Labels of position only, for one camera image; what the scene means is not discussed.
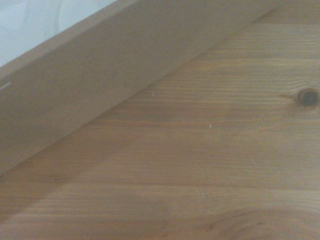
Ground white paper box lining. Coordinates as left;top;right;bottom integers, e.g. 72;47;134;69
0;0;118;68

